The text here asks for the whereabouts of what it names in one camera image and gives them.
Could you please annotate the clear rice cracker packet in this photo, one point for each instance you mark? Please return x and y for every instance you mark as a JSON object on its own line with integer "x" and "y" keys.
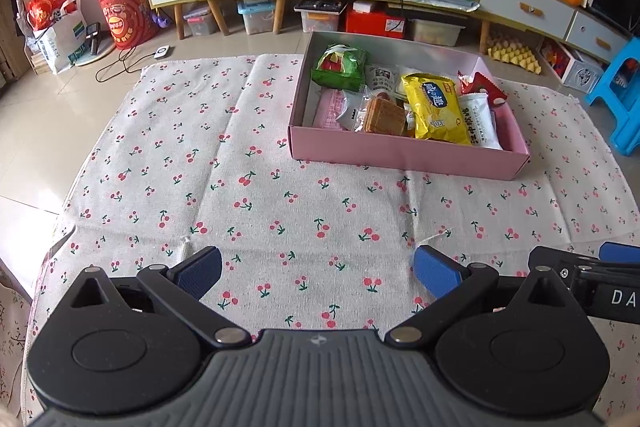
{"x": 352, "y": 109}

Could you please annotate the red snack packet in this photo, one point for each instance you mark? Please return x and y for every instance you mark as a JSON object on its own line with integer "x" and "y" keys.
{"x": 482, "y": 88}

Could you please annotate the blue plastic stool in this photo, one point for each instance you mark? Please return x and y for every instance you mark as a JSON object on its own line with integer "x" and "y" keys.
{"x": 617, "y": 72}

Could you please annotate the red box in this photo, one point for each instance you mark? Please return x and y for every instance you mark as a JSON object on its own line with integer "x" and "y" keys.
{"x": 375, "y": 22}

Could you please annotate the grey lidded storage bin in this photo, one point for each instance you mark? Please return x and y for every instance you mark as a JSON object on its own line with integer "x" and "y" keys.
{"x": 320, "y": 14}

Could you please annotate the red gift bag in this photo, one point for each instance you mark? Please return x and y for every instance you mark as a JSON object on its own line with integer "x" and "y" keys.
{"x": 122, "y": 22}
{"x": 45, "y": 4}

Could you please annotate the white grey snack packet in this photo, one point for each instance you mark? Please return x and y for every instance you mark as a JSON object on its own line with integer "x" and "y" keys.
{"x": 480, "y": 122}

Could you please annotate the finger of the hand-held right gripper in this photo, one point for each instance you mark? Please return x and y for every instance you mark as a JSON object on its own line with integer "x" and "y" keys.
{"x": 565, "y": 261}
{"x": 622, "y": 253}

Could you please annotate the pink snack packet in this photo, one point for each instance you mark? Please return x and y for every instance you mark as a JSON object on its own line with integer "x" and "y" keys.
{"x": 327, "y": 109}

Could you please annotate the large clear storage bin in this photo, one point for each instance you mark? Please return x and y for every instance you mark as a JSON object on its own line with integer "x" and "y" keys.
{"x": 435, "y": 29}

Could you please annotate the white shopping bag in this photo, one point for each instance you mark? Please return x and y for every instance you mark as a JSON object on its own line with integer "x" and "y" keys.
{"x": 52, "y": 47}

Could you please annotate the clear wafer packet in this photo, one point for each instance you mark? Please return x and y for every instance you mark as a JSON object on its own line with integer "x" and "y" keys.
{"x": 382, "y": 117}

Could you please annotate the blue lidded storage bin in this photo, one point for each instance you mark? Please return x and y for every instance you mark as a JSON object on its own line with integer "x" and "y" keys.
{"x": 257, "y": 17}

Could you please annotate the pink cardboard box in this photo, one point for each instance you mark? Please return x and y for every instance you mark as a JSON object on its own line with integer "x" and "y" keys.
{"x": 400, "y": 159}

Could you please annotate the yellow egg tray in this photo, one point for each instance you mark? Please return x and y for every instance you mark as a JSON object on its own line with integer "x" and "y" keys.
{"x": 515, "y": 54}

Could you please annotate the green snack packet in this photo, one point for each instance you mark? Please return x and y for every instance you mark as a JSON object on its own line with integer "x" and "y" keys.
{"x": 340, "y": 67}

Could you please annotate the white round charger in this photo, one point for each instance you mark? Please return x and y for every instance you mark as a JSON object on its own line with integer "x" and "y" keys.
{"x": 162, "y": 53}

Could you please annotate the yellow biscuit packet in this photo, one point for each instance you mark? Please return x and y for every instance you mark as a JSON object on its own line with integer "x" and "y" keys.
{"x": 435, "y": 112}

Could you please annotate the small clear storage bin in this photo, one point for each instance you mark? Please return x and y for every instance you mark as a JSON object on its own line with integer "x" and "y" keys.
{"x": 200, "y": 22}

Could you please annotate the floral print cloth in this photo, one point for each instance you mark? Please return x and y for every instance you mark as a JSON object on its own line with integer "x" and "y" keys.
{"x": 12, "y": 332}

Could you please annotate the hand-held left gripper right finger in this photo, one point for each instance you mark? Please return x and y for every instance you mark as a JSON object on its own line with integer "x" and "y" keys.
{"x": 437, "y": 274}

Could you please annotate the white cake packet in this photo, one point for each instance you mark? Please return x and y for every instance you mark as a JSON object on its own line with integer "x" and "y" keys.
{"x": 385, "y": 77}

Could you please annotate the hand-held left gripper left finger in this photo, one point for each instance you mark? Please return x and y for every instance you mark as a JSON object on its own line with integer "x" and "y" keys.
{"x": 197, "y": 274}

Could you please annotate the black device on white base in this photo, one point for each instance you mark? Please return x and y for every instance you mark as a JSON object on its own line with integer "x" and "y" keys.
{"x": 92, "y": 42}

